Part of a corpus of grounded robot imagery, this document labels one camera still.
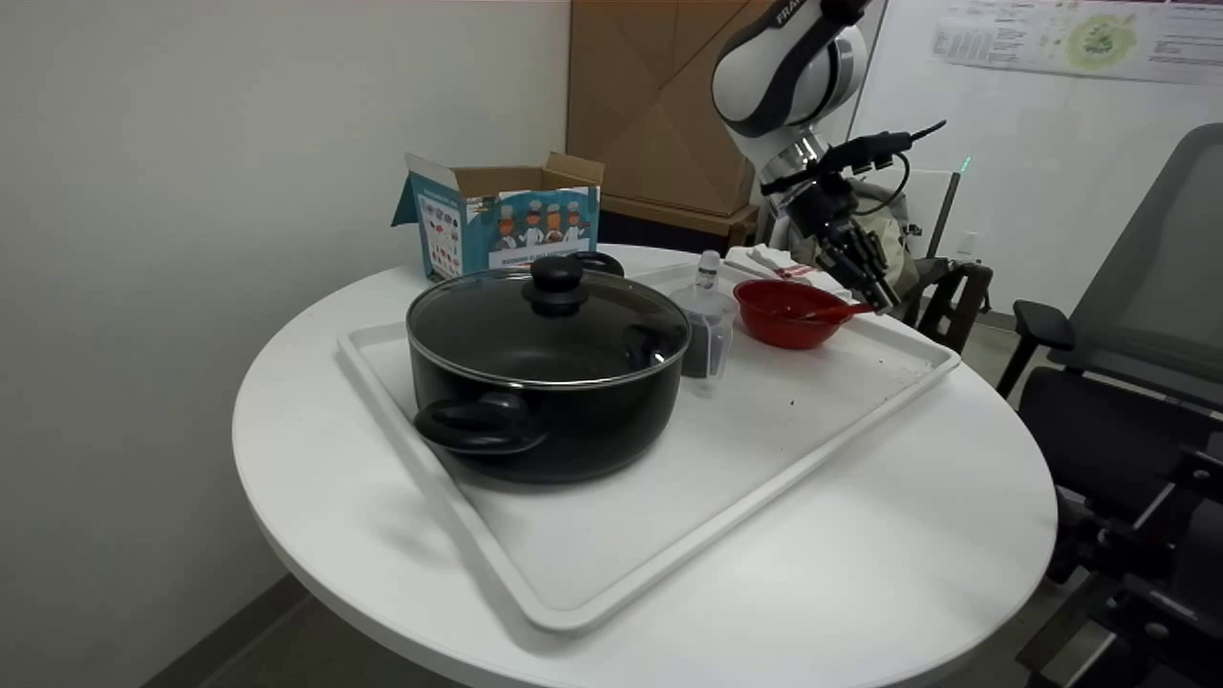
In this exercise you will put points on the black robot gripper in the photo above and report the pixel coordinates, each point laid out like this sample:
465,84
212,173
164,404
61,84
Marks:
823,216

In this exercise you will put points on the red plastic bowl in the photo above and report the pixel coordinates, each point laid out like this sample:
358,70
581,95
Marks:
787,313

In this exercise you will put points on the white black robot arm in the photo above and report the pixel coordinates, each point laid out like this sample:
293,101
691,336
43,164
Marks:
768,84

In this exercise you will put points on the clear measuring jug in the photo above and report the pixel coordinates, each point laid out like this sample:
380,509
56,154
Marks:
710,329

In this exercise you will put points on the grey backpack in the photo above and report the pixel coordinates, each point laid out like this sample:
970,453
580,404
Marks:
879,244

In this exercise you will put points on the white red striped towel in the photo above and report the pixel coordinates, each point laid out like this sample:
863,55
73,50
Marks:
782,264

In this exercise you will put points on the small clear bottle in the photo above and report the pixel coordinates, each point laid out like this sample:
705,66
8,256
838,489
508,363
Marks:
710,273

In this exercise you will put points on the large brown cardboard box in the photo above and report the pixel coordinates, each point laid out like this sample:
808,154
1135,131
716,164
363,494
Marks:
640,103

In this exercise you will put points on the white plastic tray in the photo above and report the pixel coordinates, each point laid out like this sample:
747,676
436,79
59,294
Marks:
575,555

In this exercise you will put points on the glass pot lid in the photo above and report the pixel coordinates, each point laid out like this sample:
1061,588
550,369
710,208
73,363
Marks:
561,326

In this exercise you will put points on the black cooking pot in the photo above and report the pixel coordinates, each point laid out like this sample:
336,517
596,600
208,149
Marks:
525,432

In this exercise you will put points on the blue white cardboard box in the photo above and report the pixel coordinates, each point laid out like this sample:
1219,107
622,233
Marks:
503,220

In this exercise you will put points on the round white table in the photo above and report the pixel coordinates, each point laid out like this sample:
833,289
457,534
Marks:
892,564

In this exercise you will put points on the grey office chair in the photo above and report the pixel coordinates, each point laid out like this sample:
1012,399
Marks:
1125,399

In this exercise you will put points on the wall poster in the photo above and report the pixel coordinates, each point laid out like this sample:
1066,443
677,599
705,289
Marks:
1099,38

